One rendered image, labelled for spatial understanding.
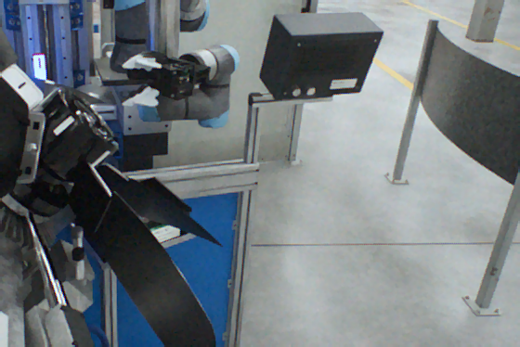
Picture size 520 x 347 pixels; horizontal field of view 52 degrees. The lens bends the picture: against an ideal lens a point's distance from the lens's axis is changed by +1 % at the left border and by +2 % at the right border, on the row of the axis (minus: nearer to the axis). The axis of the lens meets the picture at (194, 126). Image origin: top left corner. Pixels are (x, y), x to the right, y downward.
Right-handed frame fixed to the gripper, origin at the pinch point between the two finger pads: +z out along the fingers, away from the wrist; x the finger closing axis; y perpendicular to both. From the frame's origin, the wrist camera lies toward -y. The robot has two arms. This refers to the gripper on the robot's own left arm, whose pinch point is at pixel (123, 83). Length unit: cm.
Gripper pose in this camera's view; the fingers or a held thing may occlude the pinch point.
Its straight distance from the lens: 101.2
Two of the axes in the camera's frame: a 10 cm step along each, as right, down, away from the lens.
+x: -1.0, 9.2, 3.7
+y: 8.1, 2.9, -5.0
